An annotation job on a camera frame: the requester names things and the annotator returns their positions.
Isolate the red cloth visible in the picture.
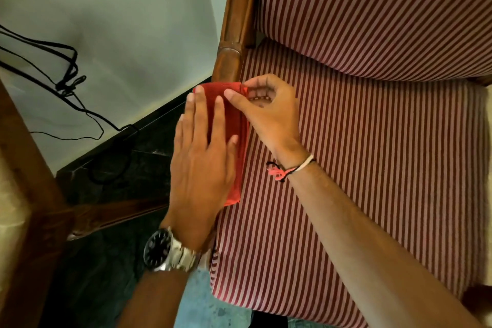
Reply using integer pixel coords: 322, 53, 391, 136
192, 82, 253, 208

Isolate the brown wooden chair frame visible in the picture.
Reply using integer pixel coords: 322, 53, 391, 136
67, 0, 492, 326

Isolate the person's right forearm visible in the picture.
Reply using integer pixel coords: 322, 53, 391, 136
286, 160, 486, 328

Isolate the thick black looped cable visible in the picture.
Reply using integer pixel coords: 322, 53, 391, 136
0, 25, 88, 98

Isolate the white black pink thread bracelet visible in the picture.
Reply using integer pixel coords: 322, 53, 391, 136
266, 153, 316, 183

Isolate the person's right hand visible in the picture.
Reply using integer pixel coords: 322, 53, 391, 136
224, 73, 313, 169

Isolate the brown wooden furniture frame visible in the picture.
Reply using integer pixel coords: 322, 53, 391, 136
0, 81, 75, 328

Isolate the red striped seat cushion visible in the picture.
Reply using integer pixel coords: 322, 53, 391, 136
209, 37, 492, 328

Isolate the thin black cable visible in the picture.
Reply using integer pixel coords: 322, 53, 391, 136
0, 60, 129, 142

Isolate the person's left forearm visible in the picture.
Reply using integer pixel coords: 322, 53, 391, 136
115, 259, 193, 328

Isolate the red striped back cushion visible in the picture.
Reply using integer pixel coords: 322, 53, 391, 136
255, 0, 492, 83

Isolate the person's left hand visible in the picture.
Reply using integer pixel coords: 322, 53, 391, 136
161, 85, 240, 251

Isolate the silver wristwatch with black dial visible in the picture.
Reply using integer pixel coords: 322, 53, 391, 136
143, 226, 212, 273

